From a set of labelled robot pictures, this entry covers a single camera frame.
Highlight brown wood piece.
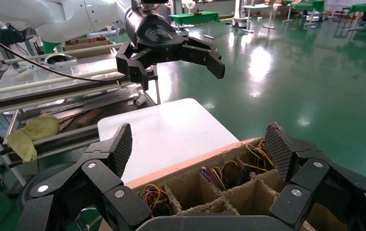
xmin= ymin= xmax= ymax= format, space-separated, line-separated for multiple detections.
xmin=75 ymin=107 xmax=103 ymax=128

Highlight white plastic tube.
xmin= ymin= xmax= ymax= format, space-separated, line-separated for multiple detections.
xmin=0 ymin=67 xmax=120 ymax=98
xmin=2 ymin=43 xmax=124 ymax=65

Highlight open cardboard box with parts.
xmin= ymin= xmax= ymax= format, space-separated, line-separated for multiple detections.
xmin=62 ymin=36 xmax=112 ymax=60

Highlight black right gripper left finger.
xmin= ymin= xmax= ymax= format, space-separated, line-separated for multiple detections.
xmin=17 ymin=122 xmax=152 ymax=231

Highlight white handheld controller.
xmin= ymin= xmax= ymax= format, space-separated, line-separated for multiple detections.
xmin=15 ymin=63 xmax=39 ymax=79

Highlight black metal cart frame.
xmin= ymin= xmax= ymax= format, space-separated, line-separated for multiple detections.
xmin=0 ymin=62 xmax=163 ymax=187

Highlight white frame table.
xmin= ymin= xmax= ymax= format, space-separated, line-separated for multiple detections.
xmin=241 ymin=3 xmax=278 ymax=34

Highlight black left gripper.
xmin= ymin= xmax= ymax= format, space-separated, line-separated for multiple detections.
xmin=115 ymin=6 xmax=226 ymax=91

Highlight grey round disk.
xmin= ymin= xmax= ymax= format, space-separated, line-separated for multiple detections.
xmin=17 ymin=162 xmax=76 ymax=213

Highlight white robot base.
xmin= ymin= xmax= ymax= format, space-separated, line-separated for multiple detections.
xmin=232 ymin=0 xmax=250 ymax=28

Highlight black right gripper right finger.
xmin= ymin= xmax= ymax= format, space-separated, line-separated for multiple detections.
xmin=264 ymin=122 xmax=366 ymax=231

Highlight thin black cable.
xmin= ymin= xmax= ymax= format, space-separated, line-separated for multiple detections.
xmin=0 ymin=28 xmax=129 ymax=86

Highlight stacked cardboard boxes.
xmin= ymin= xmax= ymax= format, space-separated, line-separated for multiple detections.
xmin=272 ymin=4 xmax=293 ymax=17

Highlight cardboard box with dividers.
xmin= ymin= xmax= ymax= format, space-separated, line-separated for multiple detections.
xmin=98 ymin=137 xmax=351 ymax=231

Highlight white standing fan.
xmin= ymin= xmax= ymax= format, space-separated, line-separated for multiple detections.
xmin=182 ymin=0 xmax=197 ymax=14

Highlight white VR headset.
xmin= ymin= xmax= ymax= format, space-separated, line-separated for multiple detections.
xmin=43 ymin=52 xmax=79 ymax=72

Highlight yellow cloth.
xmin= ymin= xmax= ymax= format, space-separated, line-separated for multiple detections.
xmin=6 ymin=113 xmax=60 ymax=163

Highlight clear acrylic sheet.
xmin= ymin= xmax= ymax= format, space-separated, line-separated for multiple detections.
xmin=0 ymin=57 xmax=120 ymax=103

